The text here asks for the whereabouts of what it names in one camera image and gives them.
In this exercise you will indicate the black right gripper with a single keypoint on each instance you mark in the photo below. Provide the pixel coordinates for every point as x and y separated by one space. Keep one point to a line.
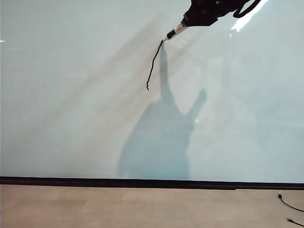
209 12

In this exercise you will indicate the white whiteboard marker pen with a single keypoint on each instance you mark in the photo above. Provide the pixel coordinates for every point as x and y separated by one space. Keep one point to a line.
174 32

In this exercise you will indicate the whiteboard with black frame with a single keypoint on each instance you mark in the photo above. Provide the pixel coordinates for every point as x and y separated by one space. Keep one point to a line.
71 107

